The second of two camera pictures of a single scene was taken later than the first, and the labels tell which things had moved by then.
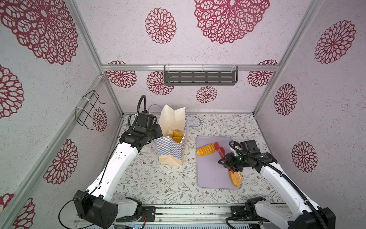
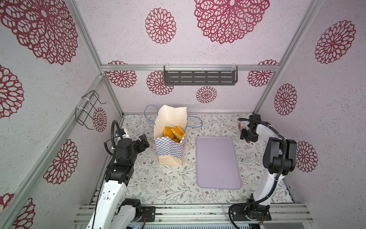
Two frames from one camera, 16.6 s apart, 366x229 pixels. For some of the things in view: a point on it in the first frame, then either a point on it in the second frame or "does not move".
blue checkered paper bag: x=170 y=152 does not move
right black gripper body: x=236 y=162 to x=245 y=134
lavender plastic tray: x=210 y=174 does not move
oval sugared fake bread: x=236 y=178 to x=167 y=132
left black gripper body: x=155 y=133 to x=137 y=148
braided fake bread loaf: x=206 y=150 to x=178 y=133
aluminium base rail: x=216 y=214 does not move
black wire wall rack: x=84 y=114 does not move
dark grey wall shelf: x=200 y=75 does not move
